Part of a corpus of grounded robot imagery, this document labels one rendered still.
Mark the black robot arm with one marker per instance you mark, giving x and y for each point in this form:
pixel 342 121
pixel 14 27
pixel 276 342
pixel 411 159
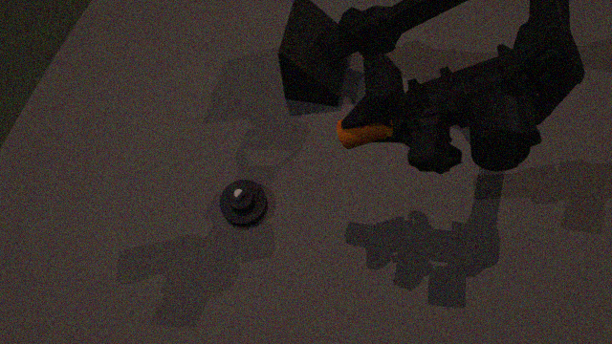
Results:
pixel 501 93

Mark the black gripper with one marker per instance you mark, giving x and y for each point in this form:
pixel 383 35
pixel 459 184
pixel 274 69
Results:
pixel 385 99

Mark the orange cylinder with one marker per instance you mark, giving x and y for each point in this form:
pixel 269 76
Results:
pixel 354 137

